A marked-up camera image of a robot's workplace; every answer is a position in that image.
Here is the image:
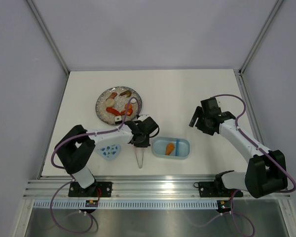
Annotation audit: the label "blue lunch box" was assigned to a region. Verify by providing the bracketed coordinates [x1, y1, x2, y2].
[152, 137, 190, 160]

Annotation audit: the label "orange fried food piece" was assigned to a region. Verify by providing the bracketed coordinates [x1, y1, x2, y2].
[165, 143, 175, 156]

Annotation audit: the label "beige mushroom piece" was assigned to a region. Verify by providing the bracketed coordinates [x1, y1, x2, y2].
[105, 98, 115, 108]

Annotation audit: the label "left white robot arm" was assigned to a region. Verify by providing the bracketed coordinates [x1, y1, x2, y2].
[51, 116, 160, 197]

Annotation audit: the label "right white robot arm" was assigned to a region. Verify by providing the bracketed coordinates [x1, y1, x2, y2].
[189, 97, 288, 198]

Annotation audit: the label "terrazzo pattern lunch box lid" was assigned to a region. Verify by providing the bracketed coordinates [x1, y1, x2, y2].
[96, 144, 121, 160]

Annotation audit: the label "orange carrot pieces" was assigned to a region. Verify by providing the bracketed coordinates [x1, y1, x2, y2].
[120, 104, 133, 116]

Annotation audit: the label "sushi roll piece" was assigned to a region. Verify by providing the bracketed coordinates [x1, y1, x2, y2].
[114, 116, 122, 124]

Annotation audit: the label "red sausage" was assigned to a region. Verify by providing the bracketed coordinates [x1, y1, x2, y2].
[106, 107, 120, 116]

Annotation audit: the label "speckled round plate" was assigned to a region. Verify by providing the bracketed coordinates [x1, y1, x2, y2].
[95, 86, 143, 125]

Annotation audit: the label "pink ham slice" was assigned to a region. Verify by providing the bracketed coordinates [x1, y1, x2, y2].
[110, 92, 117, 99]

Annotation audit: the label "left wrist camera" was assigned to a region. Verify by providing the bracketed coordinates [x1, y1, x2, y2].
[138, 115, 149, 121]

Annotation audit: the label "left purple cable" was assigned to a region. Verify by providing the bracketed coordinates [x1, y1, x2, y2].
[50, 97, 142, 234]

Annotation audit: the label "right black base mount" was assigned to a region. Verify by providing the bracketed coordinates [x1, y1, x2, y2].
[193, 181, 235, 198]

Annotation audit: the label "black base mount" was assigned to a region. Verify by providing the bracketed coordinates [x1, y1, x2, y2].
[68, 181, 112, 198]
[193, 181, 235, 198]

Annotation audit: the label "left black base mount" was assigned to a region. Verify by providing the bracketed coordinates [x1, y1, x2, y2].
[68, 181, 112, 198]

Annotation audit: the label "aluminium rail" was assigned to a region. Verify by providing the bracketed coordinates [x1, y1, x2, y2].
[24, 174, 289, 199]

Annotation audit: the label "white slotted cable duct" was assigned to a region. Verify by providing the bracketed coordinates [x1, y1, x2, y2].
[34, 199, 218, 210]

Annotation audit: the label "right aluminium frame post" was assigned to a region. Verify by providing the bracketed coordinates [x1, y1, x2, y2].
[239, 0, 285, 76]

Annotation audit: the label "aluminium frame post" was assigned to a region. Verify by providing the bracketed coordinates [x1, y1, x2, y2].
[239, 0, 285, 76]
[24, 0, 70, 78]

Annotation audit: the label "left aluminium frame post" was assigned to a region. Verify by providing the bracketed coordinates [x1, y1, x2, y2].
[24, 0, 70, 78]

